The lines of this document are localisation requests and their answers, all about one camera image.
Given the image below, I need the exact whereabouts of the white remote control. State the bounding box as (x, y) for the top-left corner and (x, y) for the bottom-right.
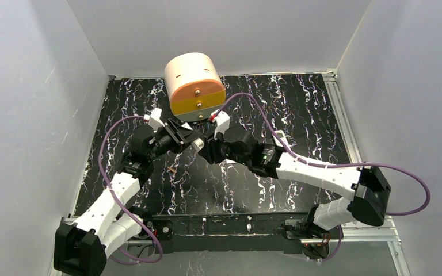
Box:
(190, 138), (205, 152)

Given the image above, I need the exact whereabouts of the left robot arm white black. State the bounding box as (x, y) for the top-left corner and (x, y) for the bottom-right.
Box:
(53, 118), (204, 275)

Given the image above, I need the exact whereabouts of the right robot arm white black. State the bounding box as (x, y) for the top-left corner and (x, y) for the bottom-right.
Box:
(199, 126), (391, 231)

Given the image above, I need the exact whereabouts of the round pastel drawer box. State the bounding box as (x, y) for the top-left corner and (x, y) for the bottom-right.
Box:
(164, 52), (226, 122)

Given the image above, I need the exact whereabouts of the black marble pattern mat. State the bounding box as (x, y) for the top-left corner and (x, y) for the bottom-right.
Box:
(74, 73), (350, 216)

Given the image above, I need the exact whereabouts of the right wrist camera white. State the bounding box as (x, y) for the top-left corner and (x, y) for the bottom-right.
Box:
(210, 109), (231, 140)

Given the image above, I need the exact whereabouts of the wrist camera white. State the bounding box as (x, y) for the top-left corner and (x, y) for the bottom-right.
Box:
(143, 108), (165, 132)
(210, 109), (231, 140)

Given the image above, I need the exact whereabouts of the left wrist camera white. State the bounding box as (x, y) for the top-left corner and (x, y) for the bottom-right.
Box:
(143, 108), (165, 132)

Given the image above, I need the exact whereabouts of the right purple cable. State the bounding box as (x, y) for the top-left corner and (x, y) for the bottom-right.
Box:
(213, 93), (432, 262)

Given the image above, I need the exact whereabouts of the purple cable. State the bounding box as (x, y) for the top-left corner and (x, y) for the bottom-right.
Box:
(213, 93), (432, 262)
(98, 114), (165, 266)

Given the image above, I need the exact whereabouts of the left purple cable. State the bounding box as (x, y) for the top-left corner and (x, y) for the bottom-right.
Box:
(98, 114), (165, 266)

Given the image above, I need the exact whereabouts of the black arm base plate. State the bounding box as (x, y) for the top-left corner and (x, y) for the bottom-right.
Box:
(116, 213), (344, 255)

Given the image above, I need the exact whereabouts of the aluminium frame rail right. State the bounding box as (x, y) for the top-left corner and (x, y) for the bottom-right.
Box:
(322, 71), (362, 163)

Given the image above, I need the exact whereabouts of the aluminium frame rail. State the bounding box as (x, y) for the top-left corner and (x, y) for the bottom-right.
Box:
(322, 71), (362, 163)
(56, 217), (400, 244)

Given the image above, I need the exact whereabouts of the aluminium frame rail front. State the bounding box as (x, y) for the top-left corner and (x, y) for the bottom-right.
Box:
(56, 217), (400, 244)

